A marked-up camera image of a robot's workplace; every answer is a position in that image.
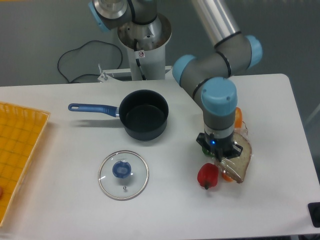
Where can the orange bread loaf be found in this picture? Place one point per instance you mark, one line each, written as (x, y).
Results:
(238, 118)

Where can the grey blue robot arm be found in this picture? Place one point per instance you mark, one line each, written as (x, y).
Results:
(207, 81)

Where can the small orange item under toast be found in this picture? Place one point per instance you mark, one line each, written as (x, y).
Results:
(226, 177)

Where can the red bell pepper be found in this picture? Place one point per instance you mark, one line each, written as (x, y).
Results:
(207, 176)

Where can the white table clamp bracket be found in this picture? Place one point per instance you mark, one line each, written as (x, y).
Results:
(122, 74)

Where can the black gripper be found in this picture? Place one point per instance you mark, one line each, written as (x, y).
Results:
(220, 147)

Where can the black device at table edge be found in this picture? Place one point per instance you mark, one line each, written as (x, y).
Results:
(314, 211)

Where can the yellow woven basket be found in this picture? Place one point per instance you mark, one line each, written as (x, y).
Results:
(21, 129)

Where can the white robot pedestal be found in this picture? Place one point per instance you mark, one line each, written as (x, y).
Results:
(146, 47)

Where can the toast slice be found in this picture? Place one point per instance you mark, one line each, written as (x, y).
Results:
(236, 167)

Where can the glass lid blue knob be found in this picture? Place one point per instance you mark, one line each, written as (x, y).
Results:
(123, 175)

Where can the green bell pepper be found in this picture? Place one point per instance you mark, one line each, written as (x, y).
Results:
(207, 152)

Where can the dark pot blue handle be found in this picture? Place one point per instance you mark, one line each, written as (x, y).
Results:
(143, 113)

